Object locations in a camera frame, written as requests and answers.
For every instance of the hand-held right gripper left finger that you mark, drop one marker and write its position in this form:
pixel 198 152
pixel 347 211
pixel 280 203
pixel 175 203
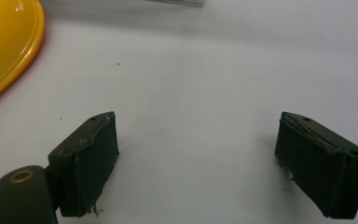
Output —
pixel 87 174

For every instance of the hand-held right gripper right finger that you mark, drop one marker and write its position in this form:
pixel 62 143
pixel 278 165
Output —
pixel 317 168

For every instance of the yellow rubber boot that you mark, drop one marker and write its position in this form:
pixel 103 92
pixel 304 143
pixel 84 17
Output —
pixel 6 46

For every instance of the pale blue table mat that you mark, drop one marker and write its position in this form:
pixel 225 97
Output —
pixel 199 77

